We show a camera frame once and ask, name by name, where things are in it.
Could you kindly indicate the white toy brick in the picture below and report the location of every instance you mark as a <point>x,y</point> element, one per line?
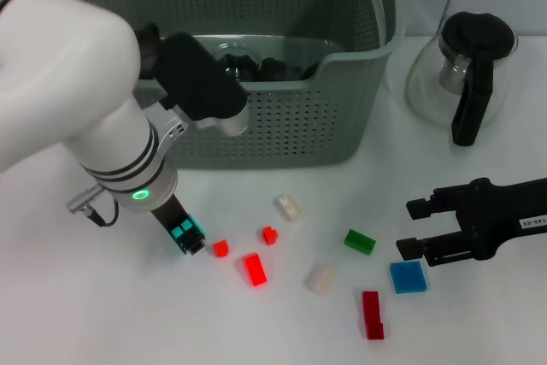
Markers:
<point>320,278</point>
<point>289,207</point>

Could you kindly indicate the blue square toy brick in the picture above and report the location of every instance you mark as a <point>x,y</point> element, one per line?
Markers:
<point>409,278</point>

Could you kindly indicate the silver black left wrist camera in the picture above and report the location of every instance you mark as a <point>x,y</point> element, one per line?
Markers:
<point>196,78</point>

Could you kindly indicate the black round ceramic teapot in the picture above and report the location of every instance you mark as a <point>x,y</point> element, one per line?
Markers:
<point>147,46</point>

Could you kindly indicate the bright red toy brick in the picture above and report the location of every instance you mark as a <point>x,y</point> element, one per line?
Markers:
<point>255,269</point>

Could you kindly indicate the grey perforated storage basket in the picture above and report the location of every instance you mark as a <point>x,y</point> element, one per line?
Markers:
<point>307,125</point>

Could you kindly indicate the green rectangular toy brick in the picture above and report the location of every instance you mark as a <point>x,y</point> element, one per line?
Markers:
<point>359,241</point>

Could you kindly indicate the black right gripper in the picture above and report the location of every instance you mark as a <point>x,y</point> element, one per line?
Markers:
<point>504,213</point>

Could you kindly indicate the teal square toy brick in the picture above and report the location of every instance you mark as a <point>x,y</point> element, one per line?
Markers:
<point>186,228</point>

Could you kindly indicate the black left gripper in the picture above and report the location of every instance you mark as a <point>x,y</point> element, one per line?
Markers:
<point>168,213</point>

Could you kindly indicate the small red toy brick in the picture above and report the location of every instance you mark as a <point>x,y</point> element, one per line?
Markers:
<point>270,235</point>
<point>221,249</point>

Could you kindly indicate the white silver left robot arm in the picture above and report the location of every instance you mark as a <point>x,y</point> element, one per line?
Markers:
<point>64,74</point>

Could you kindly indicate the dark red long toy brick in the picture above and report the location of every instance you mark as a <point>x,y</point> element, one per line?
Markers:
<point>372,313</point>

